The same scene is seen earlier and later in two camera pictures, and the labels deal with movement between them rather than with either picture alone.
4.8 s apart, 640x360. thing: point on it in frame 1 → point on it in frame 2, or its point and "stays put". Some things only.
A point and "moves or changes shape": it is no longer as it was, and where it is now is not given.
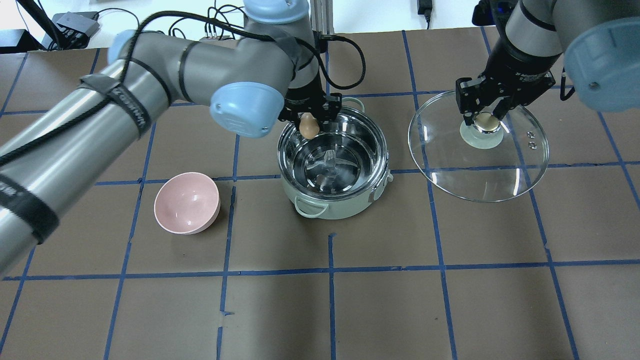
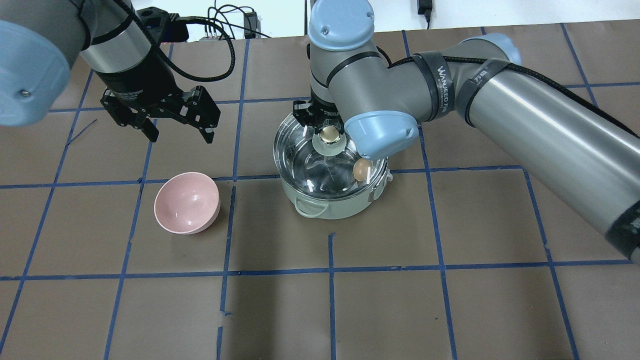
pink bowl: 187,203 stays put
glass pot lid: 493,160 → 321,164
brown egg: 309,126 moves or changes shape
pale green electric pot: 343,172 stays put
